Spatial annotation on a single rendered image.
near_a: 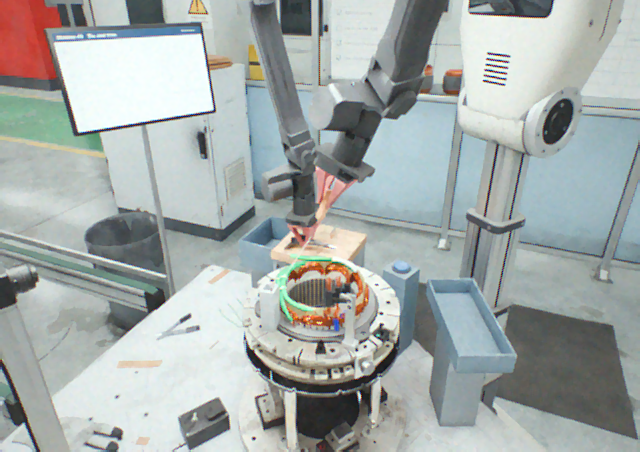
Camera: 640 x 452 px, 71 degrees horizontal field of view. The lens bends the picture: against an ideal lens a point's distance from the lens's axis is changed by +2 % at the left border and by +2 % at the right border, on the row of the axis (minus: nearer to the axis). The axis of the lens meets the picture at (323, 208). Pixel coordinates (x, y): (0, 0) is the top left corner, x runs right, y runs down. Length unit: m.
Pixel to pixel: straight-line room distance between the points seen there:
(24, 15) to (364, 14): 2.69
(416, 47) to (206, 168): 2.63
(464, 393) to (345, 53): 2.42
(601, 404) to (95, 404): 2.05
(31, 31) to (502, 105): 3.92
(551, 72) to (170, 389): 1.11
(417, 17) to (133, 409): 1.04
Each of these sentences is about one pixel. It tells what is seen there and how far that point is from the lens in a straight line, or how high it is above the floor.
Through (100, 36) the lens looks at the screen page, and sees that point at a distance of 1.73.
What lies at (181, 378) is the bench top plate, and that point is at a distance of 1.28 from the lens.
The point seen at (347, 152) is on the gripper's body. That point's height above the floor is 1.44.
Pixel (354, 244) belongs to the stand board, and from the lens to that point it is 1.20.
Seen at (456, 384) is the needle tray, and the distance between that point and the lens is 1.08.
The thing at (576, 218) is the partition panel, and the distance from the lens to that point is 3.25.
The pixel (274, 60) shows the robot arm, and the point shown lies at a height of 1.55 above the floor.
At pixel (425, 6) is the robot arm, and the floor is 1.66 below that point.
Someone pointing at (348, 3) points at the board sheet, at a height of 1.59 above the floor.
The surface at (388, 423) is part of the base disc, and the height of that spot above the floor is 0.80.
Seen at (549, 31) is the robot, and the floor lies 1.61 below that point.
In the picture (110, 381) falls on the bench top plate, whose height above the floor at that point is 0.78.
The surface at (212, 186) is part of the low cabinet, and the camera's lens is 3.21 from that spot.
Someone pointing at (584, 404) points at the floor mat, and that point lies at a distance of 2.48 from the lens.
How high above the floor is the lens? 1.68
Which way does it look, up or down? 26 degrees down
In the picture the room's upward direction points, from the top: straight up
